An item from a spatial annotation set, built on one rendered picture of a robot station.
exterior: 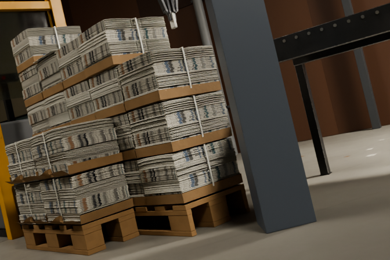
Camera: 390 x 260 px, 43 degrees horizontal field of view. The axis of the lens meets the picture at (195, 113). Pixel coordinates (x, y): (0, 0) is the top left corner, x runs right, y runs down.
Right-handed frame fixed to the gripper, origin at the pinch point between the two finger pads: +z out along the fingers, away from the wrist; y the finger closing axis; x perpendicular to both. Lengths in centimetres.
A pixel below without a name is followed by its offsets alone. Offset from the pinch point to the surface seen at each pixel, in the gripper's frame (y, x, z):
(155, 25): -10.7, -26.9, -5.6
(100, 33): 20.0, -31.8, -4.4
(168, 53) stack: 8.8, 1.9, 15.2
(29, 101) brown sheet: 19, -135, 10
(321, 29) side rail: -57, 38, 19
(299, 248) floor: 25, 65, 96
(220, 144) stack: -10, 1, 61
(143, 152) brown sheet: 19, -21, 56
